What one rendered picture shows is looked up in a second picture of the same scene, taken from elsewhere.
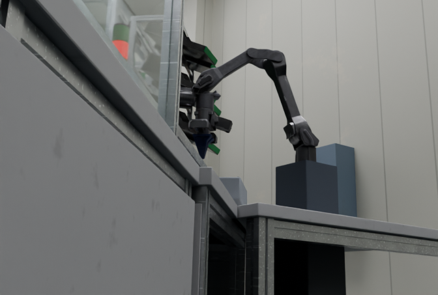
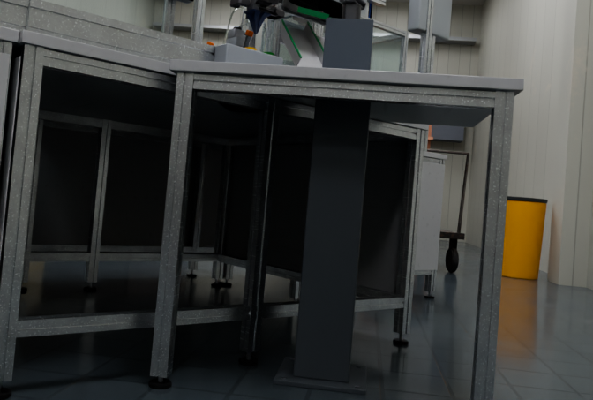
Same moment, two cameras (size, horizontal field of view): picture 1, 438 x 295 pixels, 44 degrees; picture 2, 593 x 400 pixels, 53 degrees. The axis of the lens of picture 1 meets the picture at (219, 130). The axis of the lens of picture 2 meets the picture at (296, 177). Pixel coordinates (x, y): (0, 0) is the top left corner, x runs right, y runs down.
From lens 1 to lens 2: 1.45 m
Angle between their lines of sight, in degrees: 44
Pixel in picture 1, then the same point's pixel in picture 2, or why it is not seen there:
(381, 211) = not seen: outside the picture
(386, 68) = not seen: outside the picture
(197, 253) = (16, 89)
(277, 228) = (200, 81)
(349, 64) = not seen: outside the picture
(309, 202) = (326, 61)
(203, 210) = (22, 60)
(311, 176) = (333, 33)
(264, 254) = (180, 102)
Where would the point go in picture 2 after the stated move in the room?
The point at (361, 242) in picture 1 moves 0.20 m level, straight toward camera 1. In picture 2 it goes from (306, 91) to (238, 77)
